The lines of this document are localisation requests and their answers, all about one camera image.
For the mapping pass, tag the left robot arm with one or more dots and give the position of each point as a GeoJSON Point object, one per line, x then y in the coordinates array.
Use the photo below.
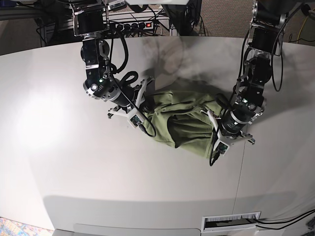
{"type": "Point", "coordinates": [263, 42]}

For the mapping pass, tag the white power strip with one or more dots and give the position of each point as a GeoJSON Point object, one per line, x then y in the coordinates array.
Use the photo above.
{"type": "Point", "coordinates": [142, 26]}

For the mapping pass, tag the green T-shirt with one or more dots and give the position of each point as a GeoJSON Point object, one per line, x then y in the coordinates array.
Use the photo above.
{"type": "Point", "coordinates": [179, 119]}

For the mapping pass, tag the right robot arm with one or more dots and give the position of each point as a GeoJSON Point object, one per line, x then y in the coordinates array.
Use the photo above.
{"type": "Point", "coordinates": [90, 21]}

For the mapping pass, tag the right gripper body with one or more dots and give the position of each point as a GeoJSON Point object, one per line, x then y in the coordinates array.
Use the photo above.
{"type": "Point", "coordinates": [147, 105]}

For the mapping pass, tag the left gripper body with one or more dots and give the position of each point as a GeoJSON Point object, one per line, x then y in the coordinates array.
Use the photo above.
{"type": "Point", "coordinates": [215, 142]}

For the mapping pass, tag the table cable grommet box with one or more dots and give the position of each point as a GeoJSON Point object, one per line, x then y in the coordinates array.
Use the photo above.
{"type": "Point", "coordinates": [233, 222]}

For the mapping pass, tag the black monitor stand post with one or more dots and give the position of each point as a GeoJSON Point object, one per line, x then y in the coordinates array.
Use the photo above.
{"type": "Point", "coordinates": [183, 18]}

